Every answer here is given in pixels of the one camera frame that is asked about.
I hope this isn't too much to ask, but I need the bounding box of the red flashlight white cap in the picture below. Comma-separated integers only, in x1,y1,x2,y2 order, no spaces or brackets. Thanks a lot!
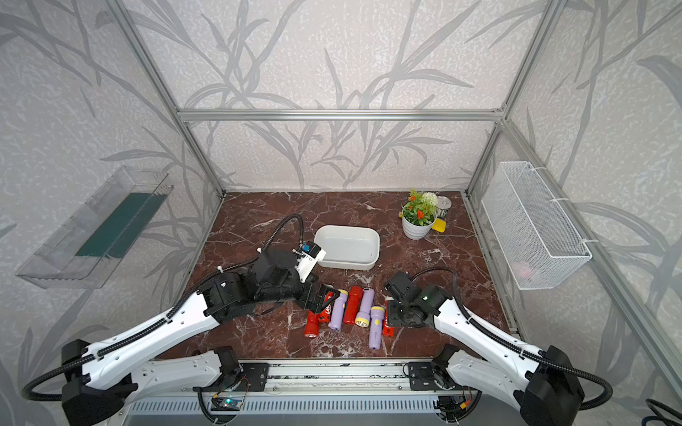
382,297,395,337

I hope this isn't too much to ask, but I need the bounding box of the purple flashlight yellow ring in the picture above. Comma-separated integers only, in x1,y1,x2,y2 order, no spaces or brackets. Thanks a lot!
368,305,385,351

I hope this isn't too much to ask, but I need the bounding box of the red flashlight white head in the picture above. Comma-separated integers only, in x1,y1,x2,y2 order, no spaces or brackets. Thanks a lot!
318,291,334,324

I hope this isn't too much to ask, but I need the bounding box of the white plastic storage box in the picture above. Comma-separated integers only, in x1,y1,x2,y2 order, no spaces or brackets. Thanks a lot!
314,225,380,271

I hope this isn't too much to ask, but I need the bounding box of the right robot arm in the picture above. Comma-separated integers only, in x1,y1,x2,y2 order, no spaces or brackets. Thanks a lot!
385,272,614,425

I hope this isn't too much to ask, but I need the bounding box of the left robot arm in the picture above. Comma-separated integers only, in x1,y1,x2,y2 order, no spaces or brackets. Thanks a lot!
21,213,340,425

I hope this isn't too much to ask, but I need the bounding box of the purple flashlight yellow head down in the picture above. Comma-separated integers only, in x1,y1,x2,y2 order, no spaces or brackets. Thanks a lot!
354,288,375,328

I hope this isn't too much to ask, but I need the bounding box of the all-red flashlight middle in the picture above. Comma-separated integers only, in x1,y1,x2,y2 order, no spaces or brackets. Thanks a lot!
343,286,363,325

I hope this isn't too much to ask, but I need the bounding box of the all-red flashlight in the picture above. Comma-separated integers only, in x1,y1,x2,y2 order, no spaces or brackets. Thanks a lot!
304,311,320,339
343,286,363,325

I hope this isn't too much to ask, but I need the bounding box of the all-red flashlight far left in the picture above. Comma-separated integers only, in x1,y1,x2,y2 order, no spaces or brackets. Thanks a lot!
304,311,320,339

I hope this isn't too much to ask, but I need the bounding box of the yellow small object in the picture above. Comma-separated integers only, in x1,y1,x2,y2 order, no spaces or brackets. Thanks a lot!
432,218,447,234

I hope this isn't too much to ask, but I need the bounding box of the white potted flower plant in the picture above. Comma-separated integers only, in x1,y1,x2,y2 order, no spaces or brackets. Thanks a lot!
400,189,438,241

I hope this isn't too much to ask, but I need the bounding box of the metal tin can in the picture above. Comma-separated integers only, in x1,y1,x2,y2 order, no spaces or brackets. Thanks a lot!
436,195,452,220

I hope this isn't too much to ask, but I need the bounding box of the green circuit board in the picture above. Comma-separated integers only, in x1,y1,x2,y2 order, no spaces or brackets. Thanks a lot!
211,396,244,412

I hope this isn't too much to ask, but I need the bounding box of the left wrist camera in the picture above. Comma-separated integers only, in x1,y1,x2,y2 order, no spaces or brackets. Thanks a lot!
295,241,326,283

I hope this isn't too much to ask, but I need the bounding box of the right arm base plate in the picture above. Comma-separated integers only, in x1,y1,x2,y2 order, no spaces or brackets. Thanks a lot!
405,361,449,392

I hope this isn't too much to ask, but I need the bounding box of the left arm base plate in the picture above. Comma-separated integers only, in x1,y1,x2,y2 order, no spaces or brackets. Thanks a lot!
234,362,270,392

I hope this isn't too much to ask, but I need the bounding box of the white wire mesh basket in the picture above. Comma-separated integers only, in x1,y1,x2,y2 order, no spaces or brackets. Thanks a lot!
481,162,592,290

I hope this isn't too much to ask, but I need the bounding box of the clear plastic wall shelf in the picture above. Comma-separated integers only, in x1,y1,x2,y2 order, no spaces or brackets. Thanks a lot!
16,166,173,289

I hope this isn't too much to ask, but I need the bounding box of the black cable corner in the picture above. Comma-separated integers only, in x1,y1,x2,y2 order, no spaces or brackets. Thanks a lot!
640,399,682,426

